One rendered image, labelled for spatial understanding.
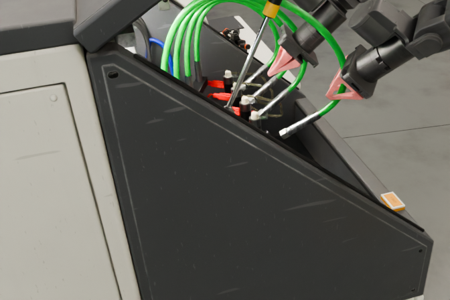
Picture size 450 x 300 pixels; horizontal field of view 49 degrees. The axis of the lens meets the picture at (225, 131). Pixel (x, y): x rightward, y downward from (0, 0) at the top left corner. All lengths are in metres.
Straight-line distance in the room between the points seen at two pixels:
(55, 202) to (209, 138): 0.24
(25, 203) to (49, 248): 0.09
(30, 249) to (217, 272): 0.31
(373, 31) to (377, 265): 0.45
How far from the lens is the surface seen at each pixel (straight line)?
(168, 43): 1.01
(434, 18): 0.87
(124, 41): 0.73
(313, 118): 1.05
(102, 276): 0.87
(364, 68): 0.96
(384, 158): 2.98
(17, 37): 0.65
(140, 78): 0.67
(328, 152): 1.38
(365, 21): 0.89
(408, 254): 1.08
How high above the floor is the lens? 1.68
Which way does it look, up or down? 32 degrees down
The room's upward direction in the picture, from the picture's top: 5 degrees counter-clockwise
